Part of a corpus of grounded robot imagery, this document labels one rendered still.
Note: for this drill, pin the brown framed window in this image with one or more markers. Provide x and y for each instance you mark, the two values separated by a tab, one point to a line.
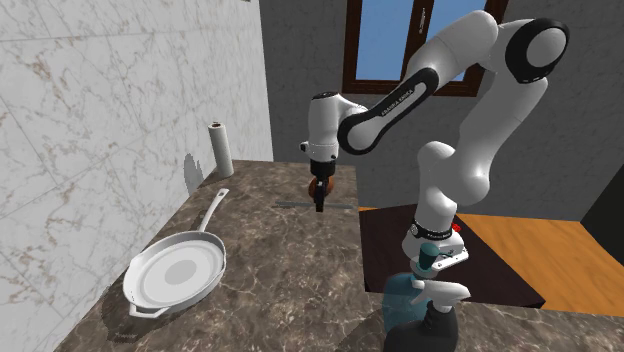
385	44

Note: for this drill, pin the black spray bottle white trigger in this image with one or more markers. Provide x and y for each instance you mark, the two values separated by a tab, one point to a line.
429	331

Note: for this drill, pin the brown round object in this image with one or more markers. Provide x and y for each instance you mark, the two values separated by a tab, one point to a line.
329	187

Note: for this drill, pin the white paper towel roll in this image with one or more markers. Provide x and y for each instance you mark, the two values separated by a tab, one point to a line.
222	148

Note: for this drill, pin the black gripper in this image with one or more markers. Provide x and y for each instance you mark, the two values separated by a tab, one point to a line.
323	169

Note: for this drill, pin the dark robot stand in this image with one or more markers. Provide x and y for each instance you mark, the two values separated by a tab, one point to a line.
390	244

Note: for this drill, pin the silver frying pan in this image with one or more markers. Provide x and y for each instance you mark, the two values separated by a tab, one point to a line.
181	271

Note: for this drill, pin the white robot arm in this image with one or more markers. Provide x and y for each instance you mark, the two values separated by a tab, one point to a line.
468	161

